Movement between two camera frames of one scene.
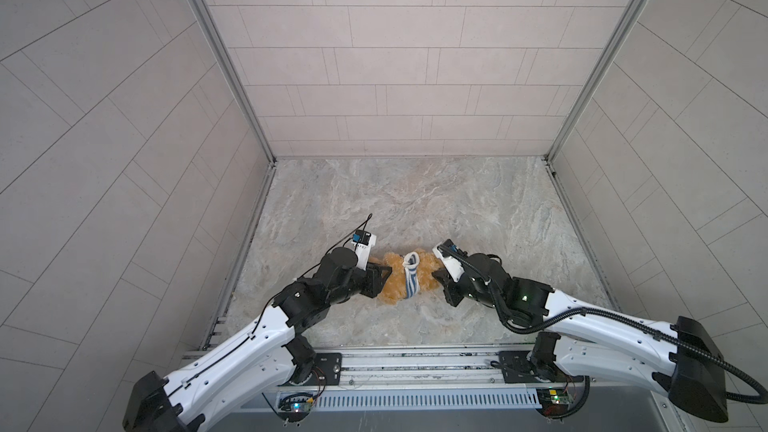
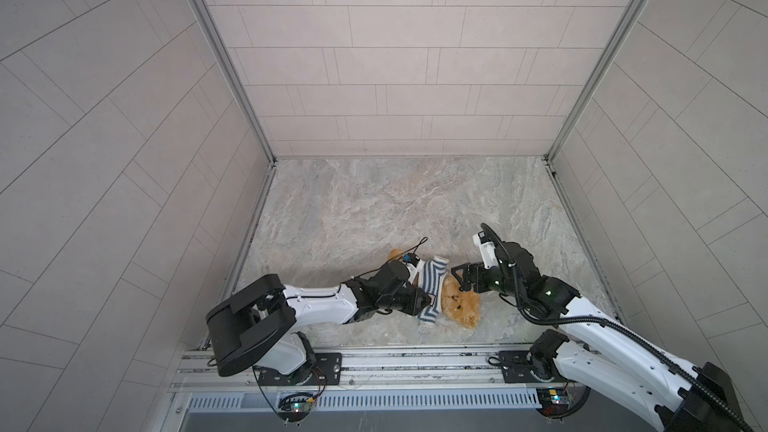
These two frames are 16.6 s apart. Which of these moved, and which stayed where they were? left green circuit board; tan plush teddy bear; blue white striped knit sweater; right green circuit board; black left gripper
Moved: tan plush teddy bear; blue white striped knit sweater; black left gripper
Stayed: left green circuit board; right green circuit board
